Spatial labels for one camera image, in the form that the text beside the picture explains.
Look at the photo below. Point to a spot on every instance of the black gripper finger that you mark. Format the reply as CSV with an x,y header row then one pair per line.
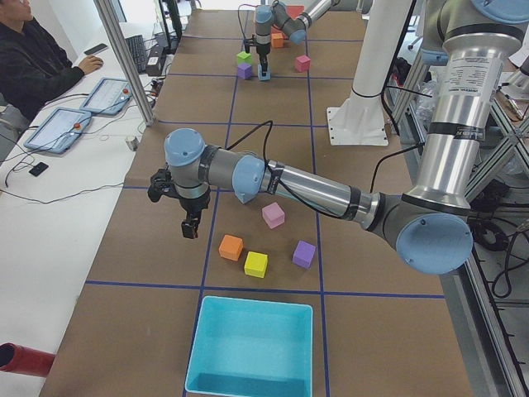
x,y
189,229

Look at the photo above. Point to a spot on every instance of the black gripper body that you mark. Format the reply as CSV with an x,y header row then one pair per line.
x,y
263,50
196,205

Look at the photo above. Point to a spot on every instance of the blue foam block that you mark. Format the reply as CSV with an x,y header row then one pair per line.
x,y
263,75

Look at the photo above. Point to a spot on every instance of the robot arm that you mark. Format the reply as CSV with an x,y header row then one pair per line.
x,y
295,28
422,219

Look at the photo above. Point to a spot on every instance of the orange foam block right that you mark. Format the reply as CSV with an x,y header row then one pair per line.
x,y
277,40

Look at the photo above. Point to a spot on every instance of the orange foam block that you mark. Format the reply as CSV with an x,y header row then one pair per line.
x,y
277,40
231,247

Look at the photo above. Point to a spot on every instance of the green foam block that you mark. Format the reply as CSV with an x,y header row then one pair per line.
x,y
244,57

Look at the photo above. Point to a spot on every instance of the purple foam block right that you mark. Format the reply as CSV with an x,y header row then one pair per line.
x,y
244,71

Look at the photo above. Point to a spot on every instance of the purple foam block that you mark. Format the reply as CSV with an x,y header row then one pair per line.
x,y
244,71
304,254

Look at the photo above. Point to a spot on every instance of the magenta foam block near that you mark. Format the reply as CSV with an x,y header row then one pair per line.
x,y
302,63

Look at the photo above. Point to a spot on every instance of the orange foam block left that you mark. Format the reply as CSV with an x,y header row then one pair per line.
x,y
231,247

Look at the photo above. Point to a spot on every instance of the pink plastic tray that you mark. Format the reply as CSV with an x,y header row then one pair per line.
x,y
294,10

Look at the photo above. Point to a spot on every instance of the yellow foam block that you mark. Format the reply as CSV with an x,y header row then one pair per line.
x,y
256,264

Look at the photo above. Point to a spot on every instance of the light pink foam block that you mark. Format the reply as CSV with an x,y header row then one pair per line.
x,y
273,215

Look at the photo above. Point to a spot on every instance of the small metal cylinder weight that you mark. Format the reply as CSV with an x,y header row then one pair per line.
x,y
132,142

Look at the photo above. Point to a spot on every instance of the purple foam block left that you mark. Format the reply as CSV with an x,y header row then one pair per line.
x,y
304,254

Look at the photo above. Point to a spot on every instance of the black keyboard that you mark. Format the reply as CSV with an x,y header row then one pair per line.
x,y
136,47

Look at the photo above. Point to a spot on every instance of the teal plastic bin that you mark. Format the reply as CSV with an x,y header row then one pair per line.
x,y
247,347

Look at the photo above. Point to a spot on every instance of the teach pendant far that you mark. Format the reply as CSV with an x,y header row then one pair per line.
x,y
108,97

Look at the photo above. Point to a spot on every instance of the teach pendant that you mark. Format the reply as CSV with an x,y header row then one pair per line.
x,y
59,131
108,97

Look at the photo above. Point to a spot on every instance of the teach pendant near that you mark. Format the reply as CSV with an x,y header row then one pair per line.
x,y
59,131

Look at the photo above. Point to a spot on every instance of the black smartphone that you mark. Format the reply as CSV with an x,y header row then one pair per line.
x,y
38,169

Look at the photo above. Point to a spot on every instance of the seated person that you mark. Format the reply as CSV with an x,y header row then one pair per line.
x,y
34,68

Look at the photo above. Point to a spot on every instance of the red cylinder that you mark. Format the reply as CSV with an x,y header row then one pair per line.
x,y
25,361

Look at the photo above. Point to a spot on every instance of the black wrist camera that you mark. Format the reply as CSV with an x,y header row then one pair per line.
x,y
248,43
161,184

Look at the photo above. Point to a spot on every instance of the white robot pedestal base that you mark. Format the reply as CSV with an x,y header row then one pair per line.
x,y
359,121

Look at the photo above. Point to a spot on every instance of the aluminium frame post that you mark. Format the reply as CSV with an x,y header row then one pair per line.
x,y
117,40

